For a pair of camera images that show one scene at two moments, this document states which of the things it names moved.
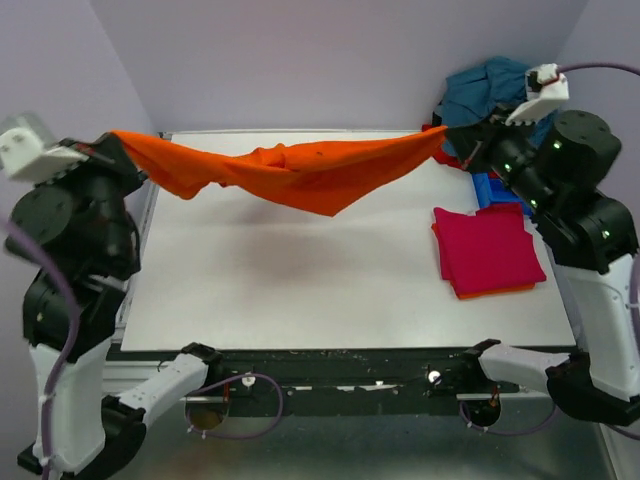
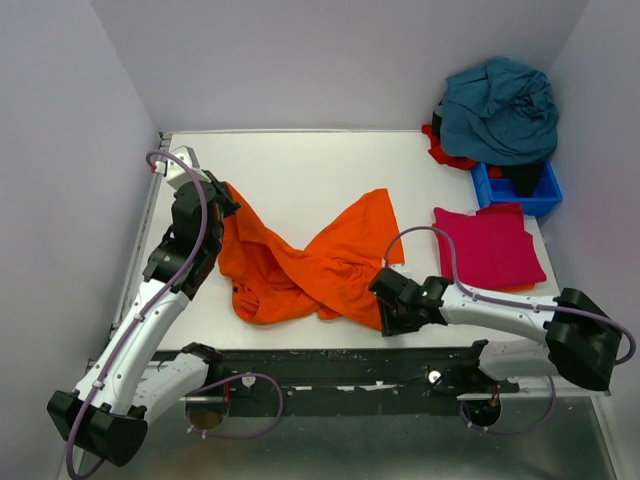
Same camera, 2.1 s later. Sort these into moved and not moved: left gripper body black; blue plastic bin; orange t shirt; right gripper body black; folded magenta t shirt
Moved: left gripper body black; right gripper body black; orange t shirt
Not moved: blue plastic bin; folded magenta t shirt
